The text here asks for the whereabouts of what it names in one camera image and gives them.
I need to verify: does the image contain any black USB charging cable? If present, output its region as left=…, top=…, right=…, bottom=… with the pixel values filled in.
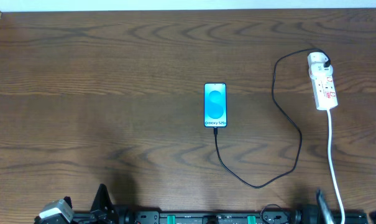
left=213, top=47, right=332, bottom=189

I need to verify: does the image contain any blue Galaxy smartphone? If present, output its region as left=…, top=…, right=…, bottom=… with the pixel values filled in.
left=204, top=83, right=227, bottom=128

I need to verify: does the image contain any white USB charger adapter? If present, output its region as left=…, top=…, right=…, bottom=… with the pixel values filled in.
left=308, top=63, right=333, bottom=80

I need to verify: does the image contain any white power strip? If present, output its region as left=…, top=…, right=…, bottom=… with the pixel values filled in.
left=307, top=52, right=338, bottom=111

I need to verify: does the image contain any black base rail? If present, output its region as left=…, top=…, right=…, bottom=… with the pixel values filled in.
left=72, top=205, right=369, bottom=224

